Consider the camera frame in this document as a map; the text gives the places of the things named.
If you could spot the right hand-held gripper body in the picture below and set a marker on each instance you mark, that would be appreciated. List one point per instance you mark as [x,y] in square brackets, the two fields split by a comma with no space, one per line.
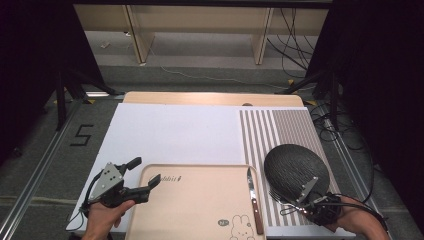
[323,208]

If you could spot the person's right hand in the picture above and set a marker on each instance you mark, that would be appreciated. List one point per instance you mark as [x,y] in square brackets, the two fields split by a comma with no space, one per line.
[356,213]

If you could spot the person's left hand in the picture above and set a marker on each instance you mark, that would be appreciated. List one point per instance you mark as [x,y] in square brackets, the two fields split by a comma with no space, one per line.
[101,221]

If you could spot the white board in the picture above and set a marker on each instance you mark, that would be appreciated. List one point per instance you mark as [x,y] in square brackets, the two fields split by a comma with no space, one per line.
[173,133]

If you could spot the metal floor rail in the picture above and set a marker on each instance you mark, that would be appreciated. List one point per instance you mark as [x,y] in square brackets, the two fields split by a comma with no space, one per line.
[350,160]
[40,173]

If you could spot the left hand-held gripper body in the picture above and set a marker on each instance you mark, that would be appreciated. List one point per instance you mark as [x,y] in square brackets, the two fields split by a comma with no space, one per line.
[106,181]

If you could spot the striped placemat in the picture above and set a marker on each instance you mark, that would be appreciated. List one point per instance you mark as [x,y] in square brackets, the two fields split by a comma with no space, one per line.
[286,126]

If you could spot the light wooden shelf unit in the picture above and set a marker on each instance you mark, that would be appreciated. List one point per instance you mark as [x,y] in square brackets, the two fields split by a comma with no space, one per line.
[200,20]

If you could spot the black round plate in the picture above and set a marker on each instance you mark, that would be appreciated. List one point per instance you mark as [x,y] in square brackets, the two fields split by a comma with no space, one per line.
[293,166]

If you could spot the black metal stand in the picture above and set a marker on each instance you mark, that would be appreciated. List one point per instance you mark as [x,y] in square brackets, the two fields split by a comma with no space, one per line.
[333,96]
[60,100]

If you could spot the beige tray with rabbit print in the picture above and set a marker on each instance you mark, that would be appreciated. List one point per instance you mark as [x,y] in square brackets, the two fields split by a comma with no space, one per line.
[200,206]

